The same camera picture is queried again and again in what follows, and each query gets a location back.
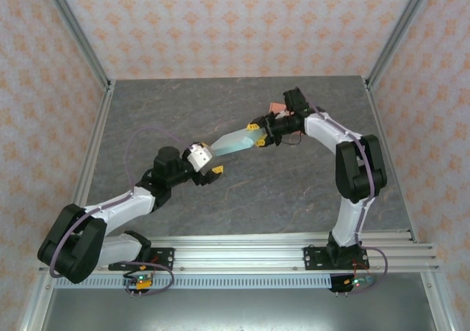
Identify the pink paper box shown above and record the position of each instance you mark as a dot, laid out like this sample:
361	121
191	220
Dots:
277	107

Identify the light blue paper box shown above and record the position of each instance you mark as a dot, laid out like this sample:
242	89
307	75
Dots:
235	144

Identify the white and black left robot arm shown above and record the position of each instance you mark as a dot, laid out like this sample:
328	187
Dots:
84	243

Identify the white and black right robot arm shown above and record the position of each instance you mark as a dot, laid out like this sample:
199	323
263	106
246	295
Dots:
361	169

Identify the grey metal sheet panel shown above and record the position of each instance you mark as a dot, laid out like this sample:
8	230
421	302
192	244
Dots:
235	309

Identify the aluminium mounting rail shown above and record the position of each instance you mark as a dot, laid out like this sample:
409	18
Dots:
238	254

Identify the aluminium table side rail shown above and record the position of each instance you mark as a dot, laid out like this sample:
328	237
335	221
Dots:
374	103
105	103

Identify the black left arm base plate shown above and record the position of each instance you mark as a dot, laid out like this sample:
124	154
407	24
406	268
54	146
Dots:
165	257

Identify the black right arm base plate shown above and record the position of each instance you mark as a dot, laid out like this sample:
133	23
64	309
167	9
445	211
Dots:
312	257

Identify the aluminium frame post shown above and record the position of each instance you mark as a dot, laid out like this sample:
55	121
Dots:
402	26
75	26

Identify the aluminium frame bar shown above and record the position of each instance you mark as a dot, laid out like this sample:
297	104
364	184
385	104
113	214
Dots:
36	305
437	305

